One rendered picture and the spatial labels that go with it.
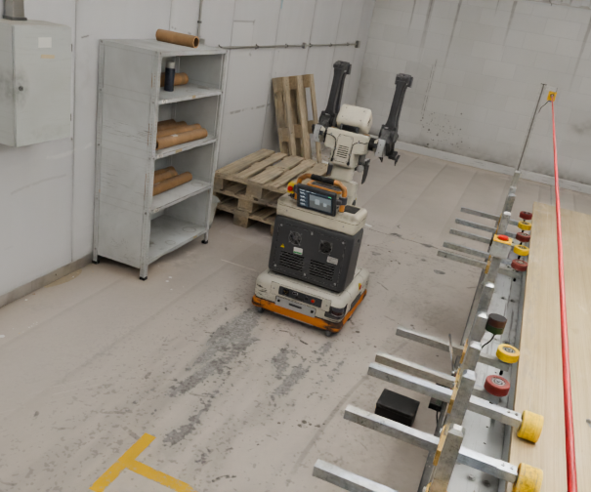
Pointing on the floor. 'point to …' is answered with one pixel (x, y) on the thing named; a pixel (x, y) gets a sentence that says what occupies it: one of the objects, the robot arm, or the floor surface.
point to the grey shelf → (207, 55)
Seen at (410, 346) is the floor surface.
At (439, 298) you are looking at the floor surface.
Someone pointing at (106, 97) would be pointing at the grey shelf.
